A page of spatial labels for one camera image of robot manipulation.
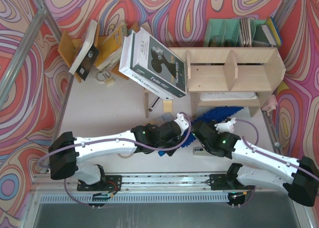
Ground blue cover book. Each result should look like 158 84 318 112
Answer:
262 17 283 48

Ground light wooden bookshelf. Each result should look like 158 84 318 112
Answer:
171 47 286 117

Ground black cover white book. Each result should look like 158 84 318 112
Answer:
69 19 99 81

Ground brass padlock with ring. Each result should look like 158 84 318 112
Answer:
96 72 114 86

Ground yellow wooden book holder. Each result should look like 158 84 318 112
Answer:
57 23 140 84

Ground yellow sticky note pad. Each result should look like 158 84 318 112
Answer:
162 100 173 113

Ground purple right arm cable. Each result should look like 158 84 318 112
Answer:
234 117 319 181

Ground grey black stapler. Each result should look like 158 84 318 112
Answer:
193 147 207 156

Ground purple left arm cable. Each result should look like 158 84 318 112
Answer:
37 111 193 174

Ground pink pig figurine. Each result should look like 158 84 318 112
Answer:
261 94 278 116

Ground small wooden stand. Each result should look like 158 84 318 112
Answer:
143 89 149 118

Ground large Twins story book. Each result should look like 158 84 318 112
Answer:
133 28 187 98

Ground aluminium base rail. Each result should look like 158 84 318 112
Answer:
31 168 297 194

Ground teal file organizer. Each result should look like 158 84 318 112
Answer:
203 18 277 47

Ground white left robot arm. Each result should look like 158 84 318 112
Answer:
48 113 191 185

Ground yellow paperback book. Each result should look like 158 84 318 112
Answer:
95 23 128 72

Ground black white pen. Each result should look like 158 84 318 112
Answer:
148 97 161 112

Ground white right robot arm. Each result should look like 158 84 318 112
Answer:
191 120 319 207

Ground white Ciokladfabriken book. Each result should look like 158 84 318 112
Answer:
119 31 173 101

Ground blue microfiber duster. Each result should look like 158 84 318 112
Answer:
158 106 244 157

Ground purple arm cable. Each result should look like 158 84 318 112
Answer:
37 111 193 174
234 117 319 181

